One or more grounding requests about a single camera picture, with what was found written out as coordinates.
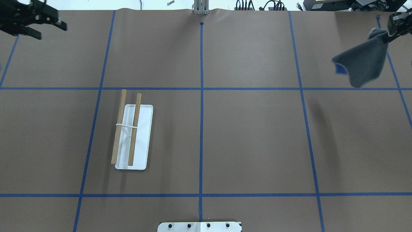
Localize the black equipment on bench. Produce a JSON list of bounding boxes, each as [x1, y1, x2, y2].
[[303, 0, 407, 12]]

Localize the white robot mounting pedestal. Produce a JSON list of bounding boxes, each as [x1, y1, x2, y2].
[[157, 221, 242, 232]]

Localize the inner wooden rack rod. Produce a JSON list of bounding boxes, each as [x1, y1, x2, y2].
[[127, 93, 142, 166]]

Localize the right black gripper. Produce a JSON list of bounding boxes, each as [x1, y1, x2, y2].
[[382, 11, 412, 44]]

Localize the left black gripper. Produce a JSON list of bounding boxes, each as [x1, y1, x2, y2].
[[0, 0, 67, 40]]

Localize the white rack base with stand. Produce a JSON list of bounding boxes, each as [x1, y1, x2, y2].
[[115, 104, 154, 170]]

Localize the outer wooden rack rod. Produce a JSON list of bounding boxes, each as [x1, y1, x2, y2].
[[111, 89, 127, 164]]

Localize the grey towel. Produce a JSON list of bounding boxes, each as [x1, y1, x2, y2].
[[331, 28, 389, 88]]

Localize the wooden rack rod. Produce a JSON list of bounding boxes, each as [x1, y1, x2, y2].
[[127, 93, 142, 166], [111, 89, 127, 164]]

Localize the black cable bundle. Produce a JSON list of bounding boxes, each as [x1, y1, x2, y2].
[[234, 0, 288, 11]]

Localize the aluminium frame post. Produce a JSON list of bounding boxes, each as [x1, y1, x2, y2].
[[193, 0, 210, 15]]

